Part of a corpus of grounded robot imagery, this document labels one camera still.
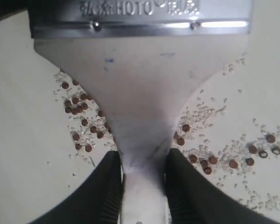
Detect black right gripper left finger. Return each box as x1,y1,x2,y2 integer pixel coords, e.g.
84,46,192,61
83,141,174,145
32,151,123,224

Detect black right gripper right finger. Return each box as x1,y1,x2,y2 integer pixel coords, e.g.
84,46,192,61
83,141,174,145
165,148,275,224

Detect white paint brush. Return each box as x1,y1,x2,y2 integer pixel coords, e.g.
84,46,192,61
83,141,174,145
28,0,253,224

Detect scattered white rice grains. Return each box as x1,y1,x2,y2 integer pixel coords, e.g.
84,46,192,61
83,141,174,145
46,42,280,210

